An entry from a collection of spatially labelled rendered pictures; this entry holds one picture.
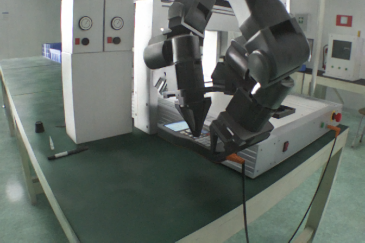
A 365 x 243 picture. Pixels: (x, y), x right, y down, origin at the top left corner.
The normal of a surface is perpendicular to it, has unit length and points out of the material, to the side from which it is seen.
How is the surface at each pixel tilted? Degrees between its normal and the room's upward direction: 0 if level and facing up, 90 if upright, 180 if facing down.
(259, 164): 90
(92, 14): 90
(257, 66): 113
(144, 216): 0
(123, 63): 90
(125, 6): 90
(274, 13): 66
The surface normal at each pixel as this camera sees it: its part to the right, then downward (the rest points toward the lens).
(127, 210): 0.04, -0.96
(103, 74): 0.64, 0.23
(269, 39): 0.17, -0.14
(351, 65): -0.77, 0.15
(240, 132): 0.35, -0.72
